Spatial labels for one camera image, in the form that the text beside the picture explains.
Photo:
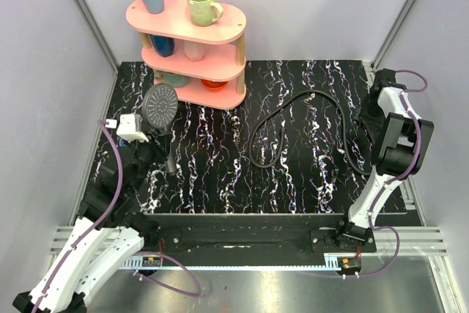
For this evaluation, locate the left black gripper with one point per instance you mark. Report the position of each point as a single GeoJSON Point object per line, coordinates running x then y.
{"type": "Point", "coordinates": [154, 141]}

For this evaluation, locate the pink three-tier shelf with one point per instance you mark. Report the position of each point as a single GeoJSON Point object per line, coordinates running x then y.
{"type": "Point", "coordinates": [224, 50]}

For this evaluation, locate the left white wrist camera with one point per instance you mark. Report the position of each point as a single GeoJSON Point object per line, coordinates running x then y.
{"type": "Point", "coordinates": [129, 128]}

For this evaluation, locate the teal speckled ceramic mug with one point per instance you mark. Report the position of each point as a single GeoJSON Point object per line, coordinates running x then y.
{"type": "Point", "coordinates": [172, 79]}

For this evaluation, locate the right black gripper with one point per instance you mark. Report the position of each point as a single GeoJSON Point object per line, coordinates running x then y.
{"type": "Point", "coordinates": [377, 122]}

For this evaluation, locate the dark blue faceted cup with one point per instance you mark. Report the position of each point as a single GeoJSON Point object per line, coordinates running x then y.
{"type": "Point", "coordinates": [164, 46]}

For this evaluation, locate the light green mug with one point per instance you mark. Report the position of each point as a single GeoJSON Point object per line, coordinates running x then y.
{"type": "Point", "coordinates": [205, 12]}

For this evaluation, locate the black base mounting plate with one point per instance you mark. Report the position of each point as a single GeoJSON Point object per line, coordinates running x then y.
{"type": "Point", "coordinates": [319, 233]}

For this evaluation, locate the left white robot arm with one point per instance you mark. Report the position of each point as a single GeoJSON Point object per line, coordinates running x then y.
{"type": "Point", "coordinates": [109, 229]}

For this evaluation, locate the orange bowl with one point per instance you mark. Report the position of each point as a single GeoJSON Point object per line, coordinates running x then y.
{"type": "Point", "coordinates": [214, 85]}

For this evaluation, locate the dark grey shower head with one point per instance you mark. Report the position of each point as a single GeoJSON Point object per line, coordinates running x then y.
{"type": "Point", "coordinates": [159, 109]}

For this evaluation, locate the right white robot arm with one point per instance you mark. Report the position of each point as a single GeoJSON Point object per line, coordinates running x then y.
{"type": "Point", "coordinates": [398, 151]}

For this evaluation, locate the pale pink faceted cup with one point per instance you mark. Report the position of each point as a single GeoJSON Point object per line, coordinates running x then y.
{"type": "Point", "coordinates": [194, 51]}

